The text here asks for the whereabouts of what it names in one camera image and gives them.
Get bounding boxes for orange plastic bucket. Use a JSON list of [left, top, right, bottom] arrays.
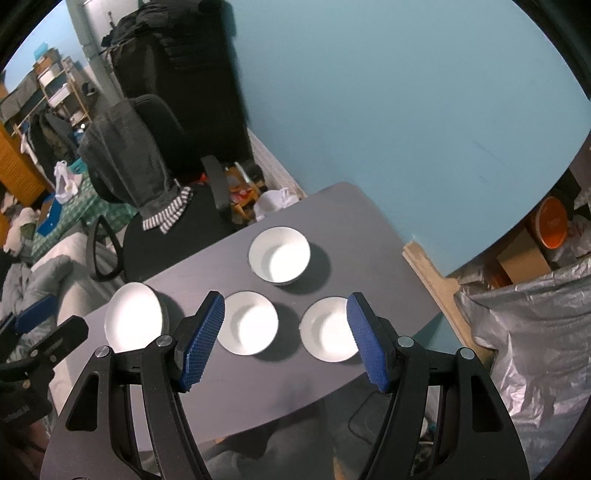
[[534, 196, 570, 250]]

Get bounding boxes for dark grey hoodie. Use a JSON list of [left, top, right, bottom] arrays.
[[78, 100, 194, 235]]

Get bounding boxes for black hanging jackets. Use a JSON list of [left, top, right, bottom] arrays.
[[100, 0, 254, 162]]

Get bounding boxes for white plastic bag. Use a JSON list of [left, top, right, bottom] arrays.
[[54, 161, 79, 204]]

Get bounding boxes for light wooden board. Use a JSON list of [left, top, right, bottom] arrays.
[[402, 240, 490, 370]]

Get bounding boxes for black cable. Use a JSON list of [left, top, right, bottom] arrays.
[[347, 392, 393, 439]]

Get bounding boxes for brown cardboard box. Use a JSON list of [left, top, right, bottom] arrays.
[[496, 228, 552, 288]]

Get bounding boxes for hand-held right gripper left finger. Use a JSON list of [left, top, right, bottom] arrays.
[[39, 291, 227, 480]]

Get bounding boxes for silver foil cover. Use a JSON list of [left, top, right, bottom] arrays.
[[455, 256, 591, 467]]

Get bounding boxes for white ribbed bowl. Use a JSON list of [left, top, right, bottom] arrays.
[[299, 296, 362, 362], [248, 226, 311, 284], [216, 291, 280, 356]]

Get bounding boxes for grey duvet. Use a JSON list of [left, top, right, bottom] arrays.
[[0, 254, 75, 324]]

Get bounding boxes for white plate with black rim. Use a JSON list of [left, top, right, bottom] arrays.
[[148, 292, 170, 340], [105, 282, 162, 355], [139, 287, 166, 344]]

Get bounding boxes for dark clothes on rack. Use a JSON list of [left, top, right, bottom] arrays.
[[21, 108, 79, 162]]

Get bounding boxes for green checked tablecloth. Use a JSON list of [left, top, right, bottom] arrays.
[[30, 159, 139, 259]]

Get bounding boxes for beige clothes pile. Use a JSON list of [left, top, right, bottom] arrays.
[[4, 208, 38, 252]]

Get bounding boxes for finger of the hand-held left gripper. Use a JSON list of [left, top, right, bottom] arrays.
[[25, 316, 89, 370], [13, 295, 58, 334]]

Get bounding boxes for blue cardboard box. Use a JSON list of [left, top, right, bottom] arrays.
[[36, 196, 64, 237]]

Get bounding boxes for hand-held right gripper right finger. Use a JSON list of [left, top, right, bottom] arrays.
[[346, 292, 531, 480]]

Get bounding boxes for orange snack packet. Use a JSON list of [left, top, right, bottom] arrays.
[[228, 178, 259, 208]]

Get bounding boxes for black office chair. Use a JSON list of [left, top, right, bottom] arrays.
[[87, 93, 238, 282]]

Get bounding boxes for orange wooden wardrobe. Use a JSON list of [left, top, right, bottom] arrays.
[[0, 88, 49, 208]]

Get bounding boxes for grey bed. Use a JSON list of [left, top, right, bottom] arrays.
[[28, 231, 125, 407]]

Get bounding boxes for white bag on floor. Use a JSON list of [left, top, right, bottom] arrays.
[[253, 187, 303, 222]]

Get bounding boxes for wooden storage shelf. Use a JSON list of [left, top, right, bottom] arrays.
[[32, 48, 90, 130]]

